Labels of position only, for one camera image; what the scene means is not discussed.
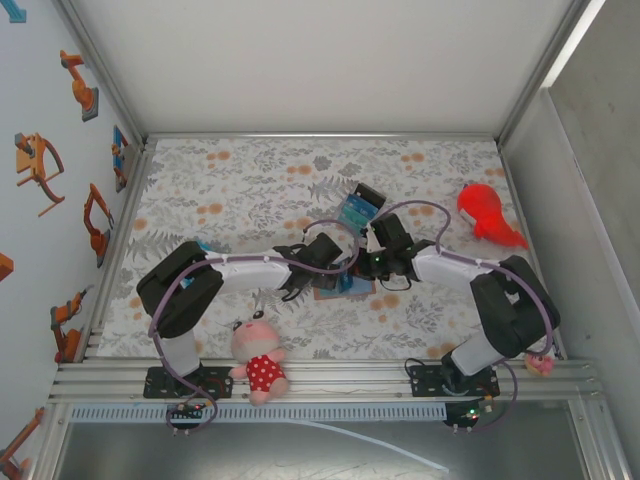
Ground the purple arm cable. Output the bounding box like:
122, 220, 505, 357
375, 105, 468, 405
367, 199, 556, 371
149, 218, 361, 401

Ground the aluminium front frame rail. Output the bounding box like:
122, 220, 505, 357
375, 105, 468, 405
47, 357, 601, 405

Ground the right electronics board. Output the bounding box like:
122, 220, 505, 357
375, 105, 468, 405
443, 397, 495, 432

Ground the pink-framed blue picture book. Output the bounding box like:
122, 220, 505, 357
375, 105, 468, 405
312, 257, 377, 302

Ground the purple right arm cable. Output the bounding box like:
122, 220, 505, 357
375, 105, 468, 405
367, 199, 556, 371

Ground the blue tape roll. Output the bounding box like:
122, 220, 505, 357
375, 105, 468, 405
178, 238, 222, 292

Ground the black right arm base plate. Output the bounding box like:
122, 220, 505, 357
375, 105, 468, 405
409, 363, 500, 399

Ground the aluminium left frame post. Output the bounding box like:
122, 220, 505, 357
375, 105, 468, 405
52, 0, 151, 151

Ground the left electronics board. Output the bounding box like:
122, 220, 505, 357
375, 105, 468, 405
167, 402, 207, 426

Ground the aluminium back frame rail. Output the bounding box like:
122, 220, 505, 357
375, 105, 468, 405
143, 131, 501, 145

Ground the black card in box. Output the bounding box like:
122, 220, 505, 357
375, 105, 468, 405
355, 183, 387, 210

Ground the aluminium frame rail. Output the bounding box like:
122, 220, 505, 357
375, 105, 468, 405
47, 357, 601, 405
143, 131, 501, 145

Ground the small pink bear plush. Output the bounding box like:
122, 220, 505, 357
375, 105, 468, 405
524, 351, 555, 377

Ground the blue card in box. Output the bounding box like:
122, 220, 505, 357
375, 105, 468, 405
344, 194, 376, 216

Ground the aluminium frame post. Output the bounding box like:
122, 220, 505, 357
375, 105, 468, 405
494, 0, 609, 149
52, 0, 151, 151

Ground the white slotted cable duct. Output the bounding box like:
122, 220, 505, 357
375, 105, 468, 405
69, 403, 448, 422

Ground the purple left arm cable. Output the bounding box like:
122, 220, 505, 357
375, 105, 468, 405
149, 218, 361, 401

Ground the aluminium left side rail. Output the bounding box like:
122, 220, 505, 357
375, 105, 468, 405
74, 144, 154, 362

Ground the teal and black box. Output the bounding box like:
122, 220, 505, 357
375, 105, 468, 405
341, 182, 389, 232

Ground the blue and orange sticker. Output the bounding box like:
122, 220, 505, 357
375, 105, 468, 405
109, 124, 134, 195

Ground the aluminium right frame post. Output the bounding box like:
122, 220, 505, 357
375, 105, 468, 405
494, 0, 609, 149

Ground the red plush toy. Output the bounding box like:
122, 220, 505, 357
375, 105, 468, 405
456, 183, 530, 250

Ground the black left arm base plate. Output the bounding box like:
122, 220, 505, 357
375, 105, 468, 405
143, 364, 235, 400

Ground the pink doll polka dot dress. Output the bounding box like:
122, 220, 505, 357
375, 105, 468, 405
228, 308, 290, 407

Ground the electronics board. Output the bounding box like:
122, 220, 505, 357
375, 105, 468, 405
443, 397, 495, 432
167, 402, 207, 426

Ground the orange claw machine sticker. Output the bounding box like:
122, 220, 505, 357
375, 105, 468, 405
13, 132, 67, 218

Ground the floral table mat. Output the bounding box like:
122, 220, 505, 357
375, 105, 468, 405
99, 137, 564, 361

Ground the thin white plastic strip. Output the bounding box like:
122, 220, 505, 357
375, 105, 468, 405
292, 418, 451, 474

